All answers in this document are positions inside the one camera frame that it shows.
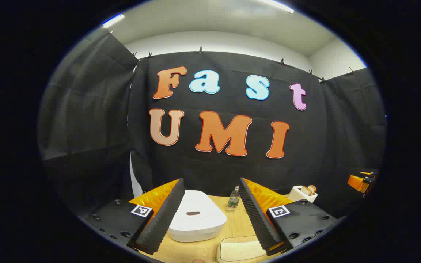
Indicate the black backdrop cloth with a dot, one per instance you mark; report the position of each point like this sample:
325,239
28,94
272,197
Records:
214,168

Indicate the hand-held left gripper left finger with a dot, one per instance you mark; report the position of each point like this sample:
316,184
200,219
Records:
163,219

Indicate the clear plastic water bottle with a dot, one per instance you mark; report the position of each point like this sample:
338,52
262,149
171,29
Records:
233,202

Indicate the toast bread slice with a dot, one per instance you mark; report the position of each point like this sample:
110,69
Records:
305,190
312,188

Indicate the white toaster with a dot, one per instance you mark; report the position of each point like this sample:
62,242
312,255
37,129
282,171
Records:
298,195

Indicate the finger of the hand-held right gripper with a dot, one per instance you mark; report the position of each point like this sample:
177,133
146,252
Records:
356,182

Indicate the ceiling light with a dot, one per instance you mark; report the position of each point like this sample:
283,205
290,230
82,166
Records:
113,20

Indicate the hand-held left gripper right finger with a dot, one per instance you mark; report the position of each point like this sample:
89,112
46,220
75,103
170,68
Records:
258,219

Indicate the white rice cooker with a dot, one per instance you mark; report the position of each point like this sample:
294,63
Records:
199,223

